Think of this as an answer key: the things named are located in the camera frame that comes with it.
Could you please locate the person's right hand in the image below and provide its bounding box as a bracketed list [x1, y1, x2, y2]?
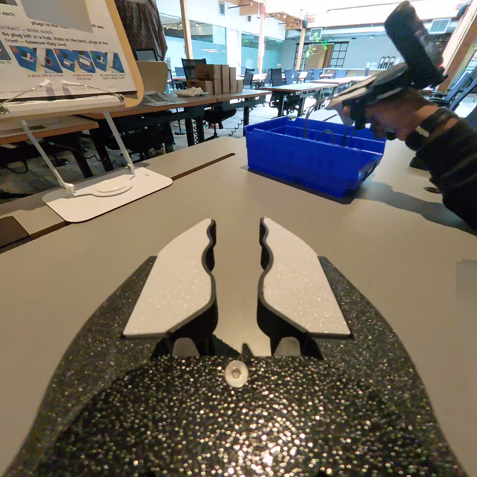
[367, 89, 437, 141]

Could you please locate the white document stand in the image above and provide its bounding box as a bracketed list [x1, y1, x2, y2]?
[0, 80, 173, 223]

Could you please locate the blue plastic bin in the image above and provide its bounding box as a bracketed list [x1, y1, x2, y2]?
[244, 116, 387, 197]

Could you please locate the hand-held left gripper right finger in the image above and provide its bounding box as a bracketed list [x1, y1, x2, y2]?
[257, 217, 352, 338]

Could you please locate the row of black office chairs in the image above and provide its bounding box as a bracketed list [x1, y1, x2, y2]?
[173, 56, 373, 112]

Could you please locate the green hanging plant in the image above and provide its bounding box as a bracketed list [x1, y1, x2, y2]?
[305, 33, 329, 61]

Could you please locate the black table cable cover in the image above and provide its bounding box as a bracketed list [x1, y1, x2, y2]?
[0, 216, 30, 248]

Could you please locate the printed instruction board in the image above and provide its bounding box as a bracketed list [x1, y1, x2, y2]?
[0, 0, 145, 109]

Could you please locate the stack of cardboard boxes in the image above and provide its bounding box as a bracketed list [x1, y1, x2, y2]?
[185, 64, 243, 95]

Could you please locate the black wristwatch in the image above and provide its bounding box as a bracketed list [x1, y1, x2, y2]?
[404, 107, 460, 151]

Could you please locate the long grey table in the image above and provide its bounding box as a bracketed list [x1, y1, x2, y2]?
[263, 83, 339, 113]

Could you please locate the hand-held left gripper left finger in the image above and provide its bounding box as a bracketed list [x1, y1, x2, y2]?
[123, 219, 218, 339]

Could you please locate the wood-edged grey table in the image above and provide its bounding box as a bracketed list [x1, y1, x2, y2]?
[0, 116, 99, 180]
[80, 89, 273, 147]

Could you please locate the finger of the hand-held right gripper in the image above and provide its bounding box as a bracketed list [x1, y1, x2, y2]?
[331, 75, 379, 106]
[326, 104, 355, 126]

